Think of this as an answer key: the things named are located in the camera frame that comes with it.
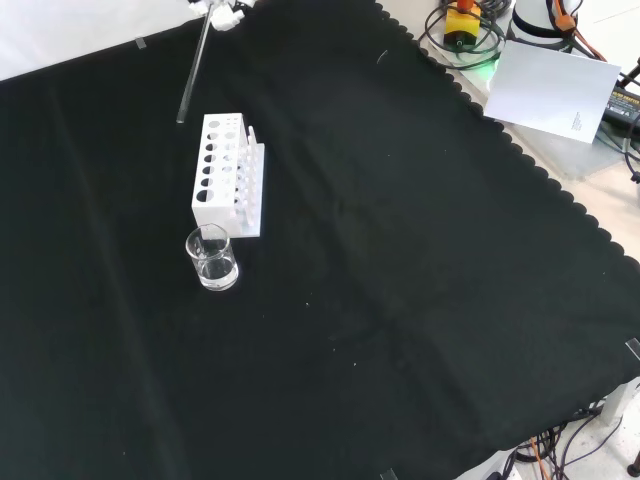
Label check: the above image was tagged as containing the black power adapter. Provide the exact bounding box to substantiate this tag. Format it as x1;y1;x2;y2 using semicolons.
601;81;640;127

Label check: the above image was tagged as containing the clear glass rod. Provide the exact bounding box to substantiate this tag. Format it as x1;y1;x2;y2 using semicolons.
175;2;214;125

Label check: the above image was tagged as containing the white test tube rack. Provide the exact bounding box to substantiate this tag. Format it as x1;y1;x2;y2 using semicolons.
190;112;266;239

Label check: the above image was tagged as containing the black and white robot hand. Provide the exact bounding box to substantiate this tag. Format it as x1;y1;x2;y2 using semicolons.
187;0;256;32

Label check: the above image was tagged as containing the black cable bundle under table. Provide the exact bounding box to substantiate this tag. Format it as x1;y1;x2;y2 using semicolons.
509;404;640;480

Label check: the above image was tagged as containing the black table cloth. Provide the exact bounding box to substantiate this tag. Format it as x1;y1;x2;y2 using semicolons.
0;0;640;480

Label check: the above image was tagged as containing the small glass beaker with water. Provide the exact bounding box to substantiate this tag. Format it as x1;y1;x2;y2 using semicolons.
184;224;240;292

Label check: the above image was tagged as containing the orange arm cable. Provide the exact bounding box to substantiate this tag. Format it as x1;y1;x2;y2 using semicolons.
548;0;610;64

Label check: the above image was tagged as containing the grey table leg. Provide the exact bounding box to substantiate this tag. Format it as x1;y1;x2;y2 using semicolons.
602;379;640;427

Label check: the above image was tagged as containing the yellow stop button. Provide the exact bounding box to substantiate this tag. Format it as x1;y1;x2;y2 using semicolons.
443;0;484;49

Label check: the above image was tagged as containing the pale board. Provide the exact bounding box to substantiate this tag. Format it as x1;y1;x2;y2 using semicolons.
483;39;622;146

